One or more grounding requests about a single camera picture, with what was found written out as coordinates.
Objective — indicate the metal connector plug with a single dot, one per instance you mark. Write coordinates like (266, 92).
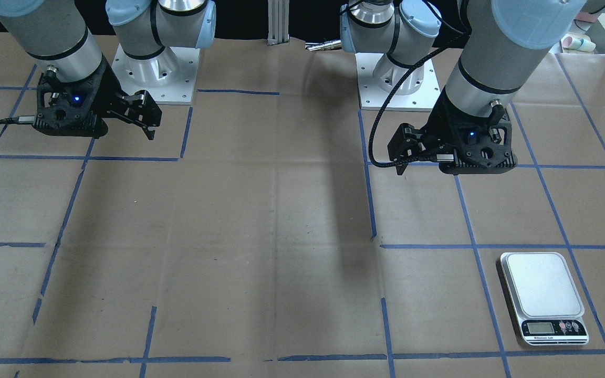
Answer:
(326, 46)

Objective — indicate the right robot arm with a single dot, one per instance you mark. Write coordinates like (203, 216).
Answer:
(55, 34)

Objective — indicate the aluminium frame post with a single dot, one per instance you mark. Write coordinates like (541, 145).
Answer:
(278, 22)

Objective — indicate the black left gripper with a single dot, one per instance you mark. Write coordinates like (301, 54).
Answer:
(438, 127)

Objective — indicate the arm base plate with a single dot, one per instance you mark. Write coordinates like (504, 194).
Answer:
(169, 78)
(377, 76)

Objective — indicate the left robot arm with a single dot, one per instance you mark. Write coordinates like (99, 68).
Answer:
(505, 42)

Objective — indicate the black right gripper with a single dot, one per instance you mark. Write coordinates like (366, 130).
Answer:
(107, 87)

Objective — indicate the white digital kitchen scale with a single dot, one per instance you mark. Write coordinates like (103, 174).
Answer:
(545, 300)

